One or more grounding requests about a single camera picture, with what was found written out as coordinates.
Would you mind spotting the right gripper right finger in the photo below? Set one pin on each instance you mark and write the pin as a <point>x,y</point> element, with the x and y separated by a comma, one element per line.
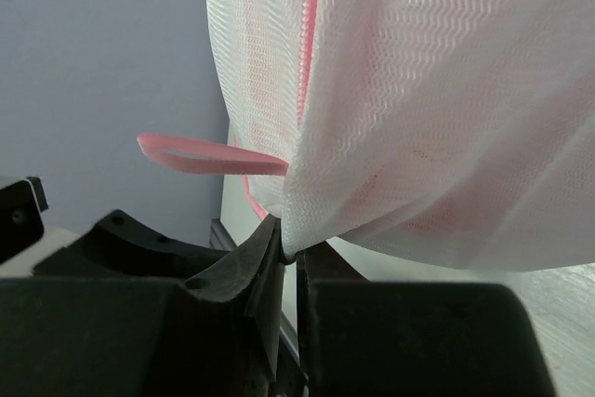
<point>362,338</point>

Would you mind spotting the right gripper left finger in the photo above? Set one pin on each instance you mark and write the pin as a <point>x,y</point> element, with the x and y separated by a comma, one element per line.
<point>121,336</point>

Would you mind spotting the white mesh laundry bag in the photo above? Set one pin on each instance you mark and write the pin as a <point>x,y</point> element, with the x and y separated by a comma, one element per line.
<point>458,133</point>

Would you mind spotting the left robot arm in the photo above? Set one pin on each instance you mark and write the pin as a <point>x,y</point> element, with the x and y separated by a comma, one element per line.
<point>116,245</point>

